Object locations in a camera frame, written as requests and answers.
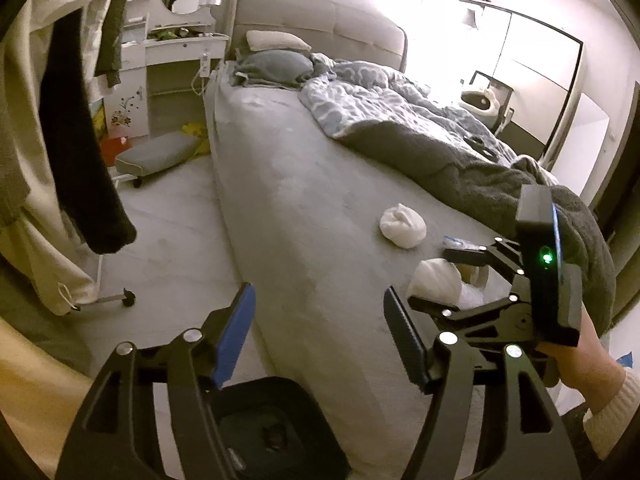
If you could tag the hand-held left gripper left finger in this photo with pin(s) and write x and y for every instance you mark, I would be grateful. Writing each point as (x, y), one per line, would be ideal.
(234, 332)

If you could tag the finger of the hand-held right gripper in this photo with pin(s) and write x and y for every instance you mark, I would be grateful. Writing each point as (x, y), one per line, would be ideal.
(495, 252)
(480, 317)

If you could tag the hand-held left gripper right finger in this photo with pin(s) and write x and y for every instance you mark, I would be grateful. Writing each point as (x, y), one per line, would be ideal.
(404, 340)

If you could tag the clear plastic wrapper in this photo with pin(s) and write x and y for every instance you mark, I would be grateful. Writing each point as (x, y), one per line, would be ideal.
(472, 296)

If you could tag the blue and white wrapper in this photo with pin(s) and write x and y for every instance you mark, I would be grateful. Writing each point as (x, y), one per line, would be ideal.
(460, 244)

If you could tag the person's right forearm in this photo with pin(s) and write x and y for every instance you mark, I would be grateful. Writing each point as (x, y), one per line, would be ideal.
(615, 410)

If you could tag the person's right hand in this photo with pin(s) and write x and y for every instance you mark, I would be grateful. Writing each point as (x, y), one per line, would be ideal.
(585, 370)

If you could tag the grey fleece blanket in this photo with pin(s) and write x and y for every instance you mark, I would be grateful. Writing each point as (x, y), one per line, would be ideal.
(475, 175)

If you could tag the white clothes rack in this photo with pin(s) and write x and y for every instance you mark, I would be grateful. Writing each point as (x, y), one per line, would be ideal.
(107, 299)

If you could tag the grey bed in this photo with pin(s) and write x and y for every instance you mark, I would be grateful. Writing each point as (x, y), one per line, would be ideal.
(300, 185)

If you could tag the grey cushioned stool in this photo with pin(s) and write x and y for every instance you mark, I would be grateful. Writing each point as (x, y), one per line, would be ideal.
(155, 152)

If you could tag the white sliding-door wardrobe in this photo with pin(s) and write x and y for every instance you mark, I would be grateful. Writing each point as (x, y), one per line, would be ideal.
(540, 60)

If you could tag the yellow cloth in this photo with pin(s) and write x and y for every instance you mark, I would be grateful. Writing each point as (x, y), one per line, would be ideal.
(195, 135)

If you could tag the olive garment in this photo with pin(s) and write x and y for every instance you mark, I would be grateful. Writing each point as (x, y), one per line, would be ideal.
(30, 320)

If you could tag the yellow garment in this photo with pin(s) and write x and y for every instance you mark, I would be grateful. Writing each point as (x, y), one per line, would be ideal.
(35, 410)

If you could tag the blue patterned duvet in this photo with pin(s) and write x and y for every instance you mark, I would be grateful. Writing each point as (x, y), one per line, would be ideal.
(350, 90)

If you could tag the red bag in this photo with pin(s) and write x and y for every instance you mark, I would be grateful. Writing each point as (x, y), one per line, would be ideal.
(115, 149)

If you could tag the black hanging garment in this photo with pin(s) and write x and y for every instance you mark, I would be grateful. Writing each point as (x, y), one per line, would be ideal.
(85, 160)

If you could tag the yellow flower painting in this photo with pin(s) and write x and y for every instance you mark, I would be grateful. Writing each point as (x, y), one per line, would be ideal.
(98, 120)

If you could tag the grey-blue pillow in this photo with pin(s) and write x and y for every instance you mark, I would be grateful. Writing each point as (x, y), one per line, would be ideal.
(275, 66)

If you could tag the white dressing table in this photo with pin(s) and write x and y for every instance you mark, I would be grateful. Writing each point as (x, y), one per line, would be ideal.
(170, 55)

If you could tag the beige padded headboard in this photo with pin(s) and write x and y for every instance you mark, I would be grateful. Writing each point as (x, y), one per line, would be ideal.
(320, 15)

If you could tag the white pillow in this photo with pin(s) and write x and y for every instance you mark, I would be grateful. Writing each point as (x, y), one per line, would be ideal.
(275, 40)

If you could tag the cream hanging garment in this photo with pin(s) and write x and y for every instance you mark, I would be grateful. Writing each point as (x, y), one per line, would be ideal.
(30, 110)

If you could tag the green hanging garment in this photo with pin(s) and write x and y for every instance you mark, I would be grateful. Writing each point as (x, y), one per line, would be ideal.
(117, 20)

